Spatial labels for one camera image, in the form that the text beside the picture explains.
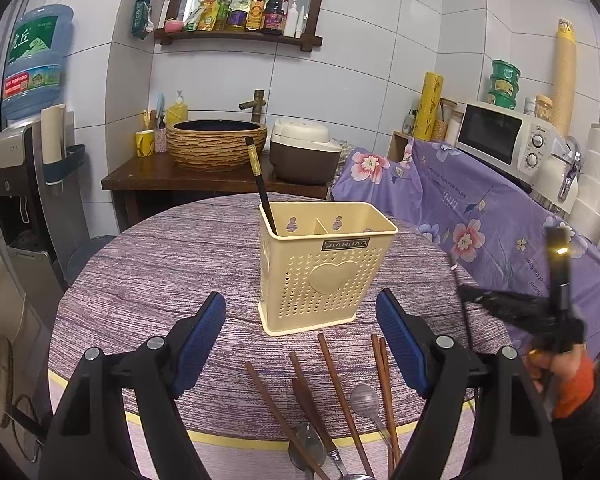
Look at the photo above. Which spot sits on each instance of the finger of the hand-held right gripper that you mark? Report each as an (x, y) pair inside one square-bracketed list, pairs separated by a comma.
[(510, 307)]

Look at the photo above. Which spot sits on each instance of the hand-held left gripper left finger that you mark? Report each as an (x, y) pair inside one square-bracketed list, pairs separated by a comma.
[(200, 340)]

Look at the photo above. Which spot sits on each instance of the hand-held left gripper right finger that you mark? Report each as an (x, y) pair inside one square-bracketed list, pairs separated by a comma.
[(402, 340)]

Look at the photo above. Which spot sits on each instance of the brown wooden chopstick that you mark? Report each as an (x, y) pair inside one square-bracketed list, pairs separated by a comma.
[(340, 385), (296, 365), (275, 405), (378, 375), (387, 390)]

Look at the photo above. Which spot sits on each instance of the cream perforated utensil holder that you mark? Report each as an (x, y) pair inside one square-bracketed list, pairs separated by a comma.
[(320, 270)]

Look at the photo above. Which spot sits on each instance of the black chopstick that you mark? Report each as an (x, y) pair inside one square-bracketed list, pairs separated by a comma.
[(256, 170)]

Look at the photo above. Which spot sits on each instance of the person's right hand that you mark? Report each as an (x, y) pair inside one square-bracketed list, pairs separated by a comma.
[(542, 367)]

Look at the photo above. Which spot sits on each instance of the purple floral cloth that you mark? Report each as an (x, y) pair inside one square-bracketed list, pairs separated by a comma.
[(480, 200)]

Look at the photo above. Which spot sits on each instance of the chrome tap fitting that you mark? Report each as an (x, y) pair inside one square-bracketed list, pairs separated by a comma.
[(570, 167)]

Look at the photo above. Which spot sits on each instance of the round grey stool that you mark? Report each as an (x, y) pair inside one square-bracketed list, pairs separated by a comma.
[(87, 255)]

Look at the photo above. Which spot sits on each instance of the white microwave oven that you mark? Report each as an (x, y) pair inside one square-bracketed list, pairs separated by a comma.
[(490, 135)]

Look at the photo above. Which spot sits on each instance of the dark wooden counter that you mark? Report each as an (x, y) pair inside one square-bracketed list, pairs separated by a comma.
[(140, 180)]

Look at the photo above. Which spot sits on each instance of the orange lid jar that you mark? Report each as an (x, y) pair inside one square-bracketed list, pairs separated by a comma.
[(543, 109)]

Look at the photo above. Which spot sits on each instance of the glass jar of beans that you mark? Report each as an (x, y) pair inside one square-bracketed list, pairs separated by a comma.
[(439, 131)]

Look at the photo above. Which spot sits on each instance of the woven pattern sink basin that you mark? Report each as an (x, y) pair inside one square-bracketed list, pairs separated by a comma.
[(215, 147)]

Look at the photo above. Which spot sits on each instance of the light wooden box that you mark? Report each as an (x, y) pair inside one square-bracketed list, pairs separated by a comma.
[(397, 145)]

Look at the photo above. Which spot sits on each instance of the floral cup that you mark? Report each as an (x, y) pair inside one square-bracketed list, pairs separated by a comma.
[(160, 141)]

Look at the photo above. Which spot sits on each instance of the yellow mug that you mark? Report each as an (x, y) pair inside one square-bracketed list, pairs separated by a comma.
[(144, 144)]

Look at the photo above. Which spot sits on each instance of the brown white rice cooker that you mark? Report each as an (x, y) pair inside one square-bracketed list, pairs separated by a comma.
[(302, 152)]

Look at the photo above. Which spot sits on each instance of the yellow film roll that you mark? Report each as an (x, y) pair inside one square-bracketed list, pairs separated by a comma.
[(427, 107)]

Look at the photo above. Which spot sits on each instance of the yellow soap pump bottle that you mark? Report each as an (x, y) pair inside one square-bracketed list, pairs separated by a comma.
[(177, 112)]

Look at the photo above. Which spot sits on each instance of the bronze bamboo faucet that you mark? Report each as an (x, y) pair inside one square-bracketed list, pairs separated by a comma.
[(255, 105)]

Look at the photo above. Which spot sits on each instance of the white water dispenser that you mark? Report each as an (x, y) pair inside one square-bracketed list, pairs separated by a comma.
[(15, 170)]

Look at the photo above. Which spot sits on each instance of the wooden framed mirror shelf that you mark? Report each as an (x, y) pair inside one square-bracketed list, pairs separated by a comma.
[(240, 40)]

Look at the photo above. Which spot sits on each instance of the pink small bowl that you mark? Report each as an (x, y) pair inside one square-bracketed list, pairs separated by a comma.
[(173, 26)]

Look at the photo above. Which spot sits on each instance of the blue water jug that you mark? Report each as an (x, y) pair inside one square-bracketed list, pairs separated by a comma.
[(35, 60)]

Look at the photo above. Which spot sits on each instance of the yellow seasoning pouch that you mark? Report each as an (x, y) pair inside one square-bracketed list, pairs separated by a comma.
[(209, 15)]

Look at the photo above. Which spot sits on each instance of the green glass bottle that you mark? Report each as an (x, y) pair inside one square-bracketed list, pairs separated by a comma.
[(224, 12)]

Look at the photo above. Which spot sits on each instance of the oil bottle purple label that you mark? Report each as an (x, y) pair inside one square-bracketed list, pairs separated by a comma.
[(238, 12)]

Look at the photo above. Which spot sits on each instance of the green hanging packet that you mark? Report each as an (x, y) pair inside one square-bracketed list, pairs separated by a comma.
[(142, 15)]

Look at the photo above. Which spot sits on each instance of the white plastic bottle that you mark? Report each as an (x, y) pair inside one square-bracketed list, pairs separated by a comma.
[(290, 22)]

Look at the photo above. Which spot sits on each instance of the brown bottle yellow label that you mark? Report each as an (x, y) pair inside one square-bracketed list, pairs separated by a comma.
[(255, 12)]

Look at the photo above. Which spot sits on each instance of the dark soy sauce bottle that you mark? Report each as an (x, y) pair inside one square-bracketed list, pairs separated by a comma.
[(275, 12)]

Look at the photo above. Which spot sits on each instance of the teal wall holder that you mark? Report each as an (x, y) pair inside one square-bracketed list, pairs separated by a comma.
[(70, 160)]

